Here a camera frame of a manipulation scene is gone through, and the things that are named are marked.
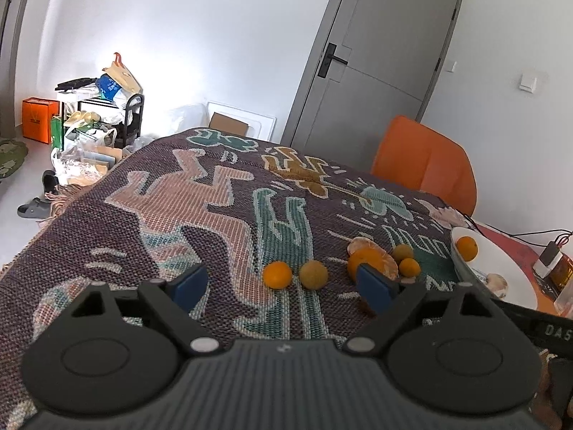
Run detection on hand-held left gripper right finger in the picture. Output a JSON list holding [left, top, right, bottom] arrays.
[[342, 263, 497, 357]]

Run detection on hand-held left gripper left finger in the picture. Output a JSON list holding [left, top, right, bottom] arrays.
[[72, 263, 220, 355]]

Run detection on peeled tangerine piece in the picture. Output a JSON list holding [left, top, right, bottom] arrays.
[[378, 253, 400, 282], [348, 237, 381, 256]]

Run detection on large orange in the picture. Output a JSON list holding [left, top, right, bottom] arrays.
[[347, 248, 395, 285]]

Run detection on small orange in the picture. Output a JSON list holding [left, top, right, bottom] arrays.
[[398, 257, 422, 278], [455, 236, 479, 262]]

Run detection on white plate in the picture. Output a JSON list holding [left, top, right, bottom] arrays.
[[449, 226, 540, 312]]

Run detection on medium orange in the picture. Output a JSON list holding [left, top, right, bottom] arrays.
[[263, 261, 293, 290]]

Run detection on person's right hand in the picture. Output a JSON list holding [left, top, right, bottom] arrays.
[[535, 352, 560, 417]]

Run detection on orange box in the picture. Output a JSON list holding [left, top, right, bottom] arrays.
[[544, 255, 573, 292]]

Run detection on woven printed blanket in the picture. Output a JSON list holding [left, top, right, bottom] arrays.
[[0, 126, 475, 430]]

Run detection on black and white device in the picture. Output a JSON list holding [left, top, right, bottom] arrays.
[[537, 241, 565, 278]]

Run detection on red table cover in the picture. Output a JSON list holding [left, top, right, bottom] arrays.
[[475, 221, 573, 314]]

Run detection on white floral cloth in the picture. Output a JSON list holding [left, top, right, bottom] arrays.
[[425, 199, 471, 229]]

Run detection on orange chair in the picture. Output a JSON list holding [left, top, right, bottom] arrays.
[[371, 115, 477, 218]]

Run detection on clear plastic bag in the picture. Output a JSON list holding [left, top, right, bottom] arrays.
[[50, 145, 112, 186]]

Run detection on cardboard box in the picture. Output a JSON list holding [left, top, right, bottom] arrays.
[[209, 112, 249, 137]]

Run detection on white plastic bag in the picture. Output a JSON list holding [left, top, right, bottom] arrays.
[[170, 104, 211, 133]]

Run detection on black trolley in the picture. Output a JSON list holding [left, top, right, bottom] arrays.
[[123, 93, 146, 148]]

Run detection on grey slipper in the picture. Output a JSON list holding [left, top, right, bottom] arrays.
[[17, 197, 54, 219]]

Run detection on black slipper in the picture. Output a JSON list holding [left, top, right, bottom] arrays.
[[42, 169, 61, 195]]

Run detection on white foam board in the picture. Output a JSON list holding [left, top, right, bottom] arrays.
[[206, 101, 277, 142]]

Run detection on beige slippers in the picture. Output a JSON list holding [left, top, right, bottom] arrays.
[[63, 111, 105, 128]]

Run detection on green bag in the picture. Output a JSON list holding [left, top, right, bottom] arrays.
[[50, 115, 66, 149]]

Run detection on blue and white bag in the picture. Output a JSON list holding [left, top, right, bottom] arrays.
[[95, 74, 130, 108]]

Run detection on beige paper bag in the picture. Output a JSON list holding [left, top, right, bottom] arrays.
[[102, 52, 143, 95]]

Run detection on green rug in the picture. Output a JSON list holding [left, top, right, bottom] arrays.
[[0, 138, 28, 184]]

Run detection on orange shopping bag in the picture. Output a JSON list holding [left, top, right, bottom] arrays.
[[22, 97, 60, 144]]

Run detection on black storage rack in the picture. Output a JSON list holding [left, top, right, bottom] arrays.
[[56, 78, 146, 148]]

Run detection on grey door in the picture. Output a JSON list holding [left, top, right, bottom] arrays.
[[281, 0, 466, 175]]

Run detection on black cable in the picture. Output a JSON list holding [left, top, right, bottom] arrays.
[[463, 212, 573, 246]]

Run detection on black door handle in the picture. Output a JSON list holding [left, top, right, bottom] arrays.
[[317, 42, 349, 79]]

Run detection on grey doorway frame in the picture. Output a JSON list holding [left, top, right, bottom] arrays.
[[0, 0, 39, 121]]

